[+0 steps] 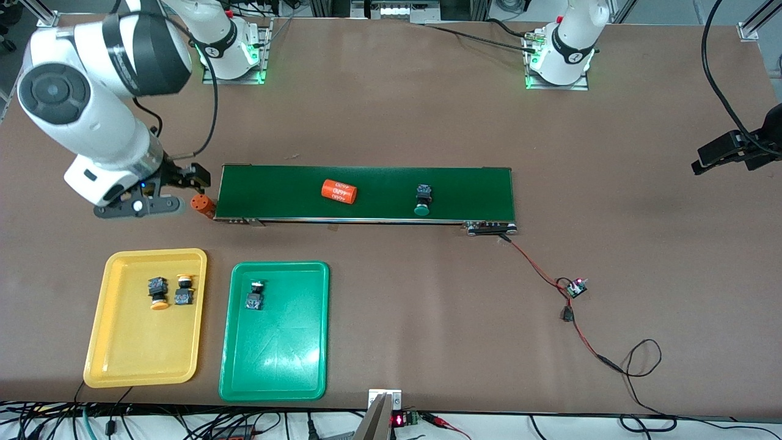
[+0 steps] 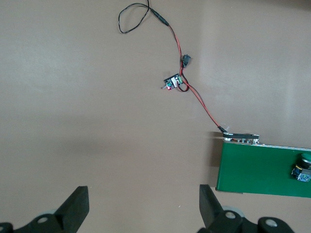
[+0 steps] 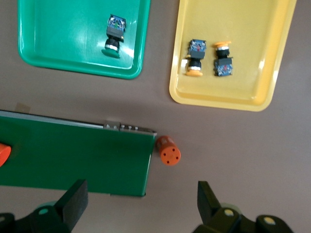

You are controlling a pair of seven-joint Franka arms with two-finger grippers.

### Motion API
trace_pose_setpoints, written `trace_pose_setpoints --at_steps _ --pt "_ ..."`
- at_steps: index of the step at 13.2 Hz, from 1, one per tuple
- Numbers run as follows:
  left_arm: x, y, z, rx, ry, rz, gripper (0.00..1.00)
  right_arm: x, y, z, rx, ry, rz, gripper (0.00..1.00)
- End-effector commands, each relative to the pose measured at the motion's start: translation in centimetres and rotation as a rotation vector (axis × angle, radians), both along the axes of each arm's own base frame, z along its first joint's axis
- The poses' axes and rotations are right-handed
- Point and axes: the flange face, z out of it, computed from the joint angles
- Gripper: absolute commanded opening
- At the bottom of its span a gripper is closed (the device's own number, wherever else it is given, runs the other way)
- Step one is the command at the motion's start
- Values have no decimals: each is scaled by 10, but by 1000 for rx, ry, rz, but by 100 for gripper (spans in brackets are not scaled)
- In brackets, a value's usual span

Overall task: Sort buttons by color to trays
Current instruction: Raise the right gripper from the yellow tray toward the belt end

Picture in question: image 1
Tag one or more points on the yellow mushroom push button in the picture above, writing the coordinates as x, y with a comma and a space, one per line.
160, 304
183, 297

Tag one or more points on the red alligator clip lead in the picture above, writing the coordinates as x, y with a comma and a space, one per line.
440, 420

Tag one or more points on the small motor controller board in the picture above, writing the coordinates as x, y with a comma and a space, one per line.
576, 288

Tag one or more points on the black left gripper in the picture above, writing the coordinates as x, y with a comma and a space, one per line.
768, 139

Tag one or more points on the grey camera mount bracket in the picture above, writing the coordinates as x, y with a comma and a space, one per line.
382, 400

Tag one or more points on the white lit device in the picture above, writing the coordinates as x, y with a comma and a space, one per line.
403, 11

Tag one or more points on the red digit display module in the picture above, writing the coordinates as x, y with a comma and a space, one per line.
400, 420

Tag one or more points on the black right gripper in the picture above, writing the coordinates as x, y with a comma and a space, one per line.
171, 175

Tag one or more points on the aluminium corner profile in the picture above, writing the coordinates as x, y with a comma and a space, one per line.
46, 18
754, 24

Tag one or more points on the green belt conveyor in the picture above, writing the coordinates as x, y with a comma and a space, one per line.
379, 177

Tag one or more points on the yellow plastic tray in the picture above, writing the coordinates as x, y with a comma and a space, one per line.
146, 348

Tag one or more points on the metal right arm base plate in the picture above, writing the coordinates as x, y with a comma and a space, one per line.
267, 49

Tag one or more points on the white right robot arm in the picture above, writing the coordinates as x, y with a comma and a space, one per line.
91, 122

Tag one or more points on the aluminium frame rack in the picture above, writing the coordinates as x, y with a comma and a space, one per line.
479, 9

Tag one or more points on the green mushroom push button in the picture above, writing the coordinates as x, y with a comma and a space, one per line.
255, 299
422, 209

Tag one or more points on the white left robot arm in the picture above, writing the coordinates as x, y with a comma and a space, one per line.
568, 49

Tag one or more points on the green plastic tray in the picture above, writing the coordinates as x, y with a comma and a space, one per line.
275, 348

